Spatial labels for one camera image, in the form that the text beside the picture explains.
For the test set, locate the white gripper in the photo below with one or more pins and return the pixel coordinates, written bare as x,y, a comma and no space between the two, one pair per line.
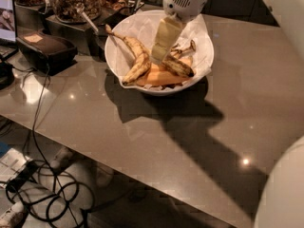
186,2

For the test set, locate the spotted banana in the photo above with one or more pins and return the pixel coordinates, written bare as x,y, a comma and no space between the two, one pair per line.
173,63
141,63

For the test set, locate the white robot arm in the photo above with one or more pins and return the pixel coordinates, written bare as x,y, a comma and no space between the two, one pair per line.
241,157

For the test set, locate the white bowl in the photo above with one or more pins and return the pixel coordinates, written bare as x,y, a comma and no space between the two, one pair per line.
158,91

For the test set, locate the white paper liner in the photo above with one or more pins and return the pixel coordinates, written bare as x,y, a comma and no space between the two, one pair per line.
139,26

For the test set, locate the orange fruit slice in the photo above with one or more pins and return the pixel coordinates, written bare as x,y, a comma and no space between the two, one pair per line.
159,75

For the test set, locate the black tray stand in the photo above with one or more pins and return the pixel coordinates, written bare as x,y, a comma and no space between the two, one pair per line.
80,35

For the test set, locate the black pouch case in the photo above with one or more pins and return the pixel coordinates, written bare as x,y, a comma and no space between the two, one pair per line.
46,53

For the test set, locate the laptop screen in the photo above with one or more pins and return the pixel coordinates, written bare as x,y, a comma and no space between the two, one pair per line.
8,31

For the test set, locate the papers on floor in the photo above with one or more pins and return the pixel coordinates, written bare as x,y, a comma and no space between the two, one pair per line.
12,163

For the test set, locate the white scoop handle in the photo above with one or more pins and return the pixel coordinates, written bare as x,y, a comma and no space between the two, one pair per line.
88,20

